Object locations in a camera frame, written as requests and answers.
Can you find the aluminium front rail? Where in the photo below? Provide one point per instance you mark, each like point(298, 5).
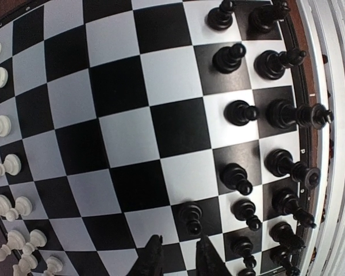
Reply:
point(324, 23)

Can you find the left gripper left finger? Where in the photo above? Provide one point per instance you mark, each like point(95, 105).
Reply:
point(150, 261)

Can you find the black grey chessboard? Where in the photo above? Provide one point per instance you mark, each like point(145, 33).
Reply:
point(117, 112)

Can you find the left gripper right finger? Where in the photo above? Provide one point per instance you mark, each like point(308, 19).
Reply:
point(207, 259)

